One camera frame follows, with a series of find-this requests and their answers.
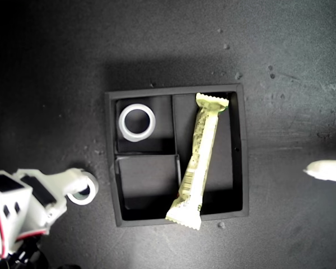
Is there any small white tape roll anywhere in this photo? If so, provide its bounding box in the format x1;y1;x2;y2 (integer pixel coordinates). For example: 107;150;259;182
66;172;99;206

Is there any black tray with wells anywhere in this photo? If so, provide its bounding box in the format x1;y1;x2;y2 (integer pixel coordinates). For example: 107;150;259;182
104;83;250;228

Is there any large white tape roll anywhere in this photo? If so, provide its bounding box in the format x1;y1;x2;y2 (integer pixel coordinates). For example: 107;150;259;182
118;103;157;143

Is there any snack bar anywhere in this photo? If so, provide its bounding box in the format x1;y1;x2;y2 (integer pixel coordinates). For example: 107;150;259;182
165;92;230;231

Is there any red wire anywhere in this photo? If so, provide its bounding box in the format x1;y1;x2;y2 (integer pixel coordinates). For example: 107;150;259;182
0;190;47;259

